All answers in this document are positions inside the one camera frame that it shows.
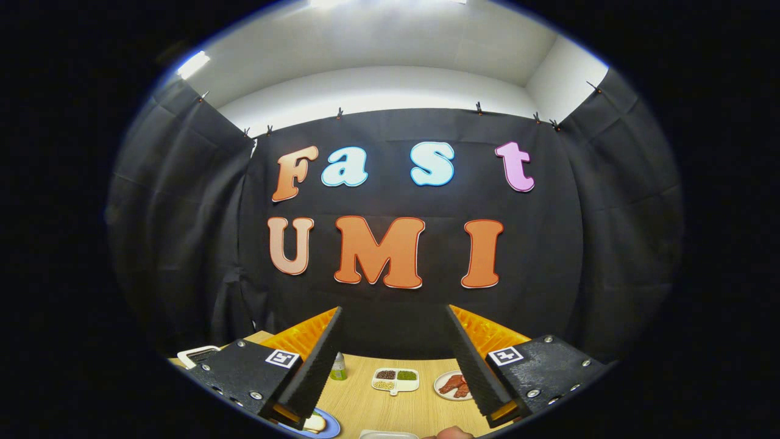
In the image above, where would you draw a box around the blue round plate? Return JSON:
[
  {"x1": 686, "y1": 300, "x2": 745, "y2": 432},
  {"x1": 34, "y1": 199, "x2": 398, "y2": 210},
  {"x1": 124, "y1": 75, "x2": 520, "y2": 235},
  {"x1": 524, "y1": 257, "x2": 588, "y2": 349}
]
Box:
[{"x1": 277, "y1": 407, "x2": 341, "y2": 439}]

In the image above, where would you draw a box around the ceiling light panel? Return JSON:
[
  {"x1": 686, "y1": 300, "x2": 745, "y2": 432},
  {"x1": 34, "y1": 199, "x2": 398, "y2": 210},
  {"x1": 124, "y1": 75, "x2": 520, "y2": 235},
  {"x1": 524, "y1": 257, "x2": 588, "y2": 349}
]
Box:
[{"x1": 176, "y1": 51, "x2": 211, "y2": 80}]

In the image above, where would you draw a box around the row of black cloth clips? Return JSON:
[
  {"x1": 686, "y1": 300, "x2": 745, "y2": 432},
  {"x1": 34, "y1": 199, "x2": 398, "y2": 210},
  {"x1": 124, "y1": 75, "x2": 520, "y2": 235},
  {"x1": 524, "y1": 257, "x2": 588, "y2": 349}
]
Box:
[{"x1": 198, "y1": 81, "x2": 604, "y2": 138}]

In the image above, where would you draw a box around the white divided snack tray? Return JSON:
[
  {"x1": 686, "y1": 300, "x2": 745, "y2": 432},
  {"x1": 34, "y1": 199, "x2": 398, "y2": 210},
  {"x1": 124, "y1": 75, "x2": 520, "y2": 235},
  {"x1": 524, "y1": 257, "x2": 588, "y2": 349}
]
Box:
[{"x1": 372, "y1": 368, "x2": 420, "y2": 396}]

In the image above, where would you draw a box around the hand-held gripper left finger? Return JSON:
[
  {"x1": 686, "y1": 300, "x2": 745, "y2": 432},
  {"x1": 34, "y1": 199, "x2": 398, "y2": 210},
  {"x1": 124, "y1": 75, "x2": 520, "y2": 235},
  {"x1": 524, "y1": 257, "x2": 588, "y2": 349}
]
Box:
[{"x1": 186, "y1": 306, "x2": 344, "y2": 431}]

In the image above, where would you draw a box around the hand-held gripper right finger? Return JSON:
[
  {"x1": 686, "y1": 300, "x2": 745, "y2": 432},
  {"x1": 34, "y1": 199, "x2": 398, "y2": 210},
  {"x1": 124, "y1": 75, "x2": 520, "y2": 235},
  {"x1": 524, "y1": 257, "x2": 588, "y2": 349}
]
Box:
[{"x1": 445, "y1": 304, "x2": 613, "y2": 429}]

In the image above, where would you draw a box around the white toaster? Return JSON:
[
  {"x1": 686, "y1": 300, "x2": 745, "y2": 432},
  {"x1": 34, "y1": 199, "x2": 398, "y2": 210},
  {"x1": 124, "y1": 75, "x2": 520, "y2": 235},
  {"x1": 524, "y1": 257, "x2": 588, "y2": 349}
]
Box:
[{"x1": 177, "y1": 345, "x2": 221, "y2": 370}]

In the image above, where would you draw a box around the white oval plate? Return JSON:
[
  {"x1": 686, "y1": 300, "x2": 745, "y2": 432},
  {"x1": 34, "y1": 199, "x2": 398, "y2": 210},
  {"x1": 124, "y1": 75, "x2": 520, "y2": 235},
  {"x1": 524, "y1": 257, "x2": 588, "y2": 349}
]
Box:
[{"x1": 434, "y1": 370, "x2": 473, "y2": 401}]

